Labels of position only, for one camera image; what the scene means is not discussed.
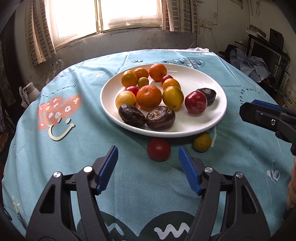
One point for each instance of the small mandarin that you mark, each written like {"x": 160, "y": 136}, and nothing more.
{"x": 158, "y": 72}

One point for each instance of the window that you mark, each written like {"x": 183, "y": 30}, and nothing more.
{"x": 76, "y": 18}

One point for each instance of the yellow-orange citrus fruit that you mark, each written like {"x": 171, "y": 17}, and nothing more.
{"x": 129, "y": 78}

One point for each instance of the small orange citrus fruit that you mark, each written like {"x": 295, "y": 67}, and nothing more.
{"x": 141, "y": 72}

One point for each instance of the person's right hand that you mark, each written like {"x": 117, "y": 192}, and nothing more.
{"x": 291, "y": 183}

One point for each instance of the white plastic bag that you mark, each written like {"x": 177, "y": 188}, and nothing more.
{"x": 23, "y": 99}

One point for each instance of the large yellow citrus fruit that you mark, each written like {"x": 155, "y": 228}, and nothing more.
{"x": 125, "y": 99}

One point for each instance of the white oval plate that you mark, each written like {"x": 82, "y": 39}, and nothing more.
{"x": 198, "y": 125}

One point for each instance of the dark red plum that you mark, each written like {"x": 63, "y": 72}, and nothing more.
{"x": 195, "y": 102}

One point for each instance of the black box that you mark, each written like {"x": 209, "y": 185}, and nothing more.
{"x": 276, "y": 38}

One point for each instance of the brick pattern curtain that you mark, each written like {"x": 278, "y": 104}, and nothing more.
{"x": 180, "y": 16}
{"x": 38, "y": 39}

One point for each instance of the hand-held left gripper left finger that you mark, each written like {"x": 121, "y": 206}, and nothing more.
{"x": 106, "y": 166}

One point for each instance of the white thermos jug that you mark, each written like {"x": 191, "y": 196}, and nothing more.
{"x": 31, "y": 92}

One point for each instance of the yellow-green citrus fruit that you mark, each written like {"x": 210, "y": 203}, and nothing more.
{"x": 173, "y": 97}

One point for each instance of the greenish yellow kumquat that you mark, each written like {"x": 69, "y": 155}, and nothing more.
{"x": 202, "y": 142}

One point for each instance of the white plastic bucket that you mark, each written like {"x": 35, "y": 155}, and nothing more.
{"x": 291, "y": 92}

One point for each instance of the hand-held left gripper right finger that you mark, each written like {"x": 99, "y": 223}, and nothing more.
{"x": 188, "y": 169}

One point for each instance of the large mandarin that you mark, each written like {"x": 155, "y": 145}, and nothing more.
{"x": 149, "y": 97}

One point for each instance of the wall socket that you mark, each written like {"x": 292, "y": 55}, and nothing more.
{"x": 205, "y": 23}

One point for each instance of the pile of clothes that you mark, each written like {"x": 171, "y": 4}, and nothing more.
{"x": 252, "y": 64}

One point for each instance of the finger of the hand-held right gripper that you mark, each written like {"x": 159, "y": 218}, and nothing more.
{"x": 261, "y": 118}
{"x": 268, "y": 105}

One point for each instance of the white cloth under tablecloth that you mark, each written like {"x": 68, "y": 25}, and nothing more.
{"x": 198, "y": 49}

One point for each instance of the old monitor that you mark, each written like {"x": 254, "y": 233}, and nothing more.
{"x": 266, "y": 53}

